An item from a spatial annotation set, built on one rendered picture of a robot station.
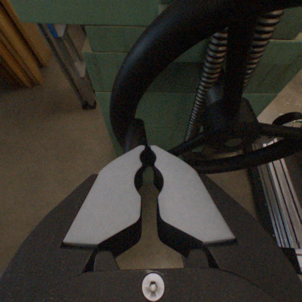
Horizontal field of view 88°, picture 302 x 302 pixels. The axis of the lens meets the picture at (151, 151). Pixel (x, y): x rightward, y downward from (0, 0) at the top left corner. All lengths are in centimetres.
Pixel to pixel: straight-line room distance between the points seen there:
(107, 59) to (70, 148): 94
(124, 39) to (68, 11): 9
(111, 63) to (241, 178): 105
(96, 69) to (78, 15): 9
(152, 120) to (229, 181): 80
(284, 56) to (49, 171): 118
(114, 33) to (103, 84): 11
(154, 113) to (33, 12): 29
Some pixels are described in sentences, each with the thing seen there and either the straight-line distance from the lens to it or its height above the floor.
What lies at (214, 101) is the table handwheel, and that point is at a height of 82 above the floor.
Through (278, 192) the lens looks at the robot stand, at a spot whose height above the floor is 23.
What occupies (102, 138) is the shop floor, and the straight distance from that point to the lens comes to 120.
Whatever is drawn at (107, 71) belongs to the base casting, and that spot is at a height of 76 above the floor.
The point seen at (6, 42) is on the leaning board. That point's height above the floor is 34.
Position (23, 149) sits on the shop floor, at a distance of 139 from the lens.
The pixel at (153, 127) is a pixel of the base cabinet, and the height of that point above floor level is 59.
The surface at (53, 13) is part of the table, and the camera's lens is 34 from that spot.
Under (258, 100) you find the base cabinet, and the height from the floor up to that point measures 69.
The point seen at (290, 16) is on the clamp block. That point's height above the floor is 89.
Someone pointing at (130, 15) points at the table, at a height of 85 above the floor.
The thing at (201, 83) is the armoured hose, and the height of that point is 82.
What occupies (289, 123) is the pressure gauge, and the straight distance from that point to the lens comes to 50.
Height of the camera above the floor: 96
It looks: 61 degrees down
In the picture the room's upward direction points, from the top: 4 degrees clockwise
